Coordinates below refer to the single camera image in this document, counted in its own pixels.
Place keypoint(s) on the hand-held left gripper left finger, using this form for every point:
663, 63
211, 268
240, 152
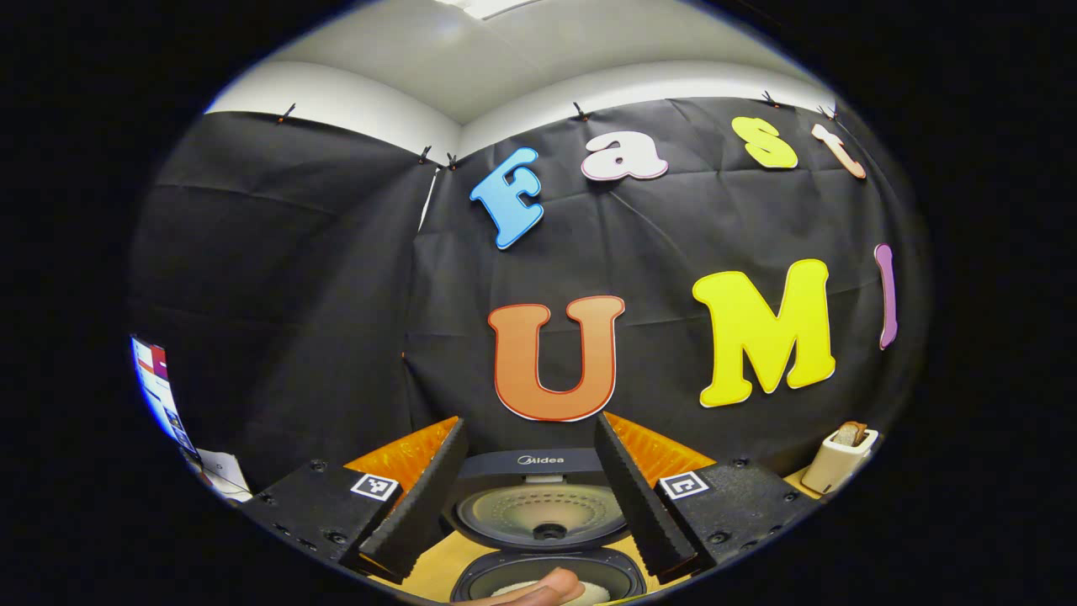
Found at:
416, 509

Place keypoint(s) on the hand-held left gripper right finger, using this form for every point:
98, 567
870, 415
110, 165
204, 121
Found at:
639, 505

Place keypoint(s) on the grey silver rice cooker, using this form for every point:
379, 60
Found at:
538, 513

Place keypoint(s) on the white side table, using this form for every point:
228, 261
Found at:
223, 471

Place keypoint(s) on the white toaster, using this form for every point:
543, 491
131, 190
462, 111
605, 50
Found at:
833, 463

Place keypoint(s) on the brown toast slice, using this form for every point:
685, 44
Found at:
850, 433

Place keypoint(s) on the black backdrop cloth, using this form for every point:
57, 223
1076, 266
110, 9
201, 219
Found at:
294, 295

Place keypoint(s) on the computer monitor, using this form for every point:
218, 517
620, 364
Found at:
156, 379

